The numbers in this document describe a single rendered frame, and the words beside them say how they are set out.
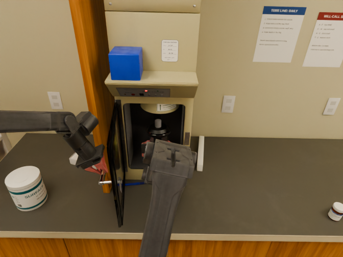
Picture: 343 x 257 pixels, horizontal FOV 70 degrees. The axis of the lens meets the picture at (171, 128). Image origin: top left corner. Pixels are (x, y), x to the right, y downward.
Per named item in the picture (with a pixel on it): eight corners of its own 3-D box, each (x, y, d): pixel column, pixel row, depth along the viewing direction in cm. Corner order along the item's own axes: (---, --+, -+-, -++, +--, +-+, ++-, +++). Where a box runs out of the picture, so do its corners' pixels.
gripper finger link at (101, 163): (97, 170, 94) (82, 153, 88) (113, 163, 93) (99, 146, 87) (94, 183, 88) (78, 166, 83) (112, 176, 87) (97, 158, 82)
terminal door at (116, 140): (124, 174, 119) (117, 100, 97) (120, 229, 93) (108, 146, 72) (123, 174, 119) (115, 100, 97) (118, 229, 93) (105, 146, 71)
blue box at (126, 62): (116, 70, 91) (114, 46, 86) (143, 71, 91) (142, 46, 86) (111, 80, 83) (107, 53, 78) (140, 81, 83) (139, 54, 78)
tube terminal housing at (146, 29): (130, 149, 144) (117, 3, 102) (185, 150, 144) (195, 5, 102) (123, 179, 123) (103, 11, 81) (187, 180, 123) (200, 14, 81)
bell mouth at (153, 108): (142, 96, 118) (142, 85, 115) (178, 96, 118) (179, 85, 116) (138, 113, 103) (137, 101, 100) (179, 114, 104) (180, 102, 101)
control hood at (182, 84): (113, 94, 97) (110, 69, 92) (194, 95, 98) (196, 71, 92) (106, 107, 88) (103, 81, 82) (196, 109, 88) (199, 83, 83)
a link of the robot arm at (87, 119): (45, 120, 76) (63, 120, 72) (68, 98, 84) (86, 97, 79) (67, 147, 83) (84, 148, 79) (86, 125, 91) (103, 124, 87)
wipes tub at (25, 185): (25, 188, 116) (15, 164, 108) (52, 189, 116) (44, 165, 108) (9, 211, 105) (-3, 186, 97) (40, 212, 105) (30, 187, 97)
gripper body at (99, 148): (81, 157, 89) (69, 143, 85) (105, 147, 88) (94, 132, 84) (77, 170, 84) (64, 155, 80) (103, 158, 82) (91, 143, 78)
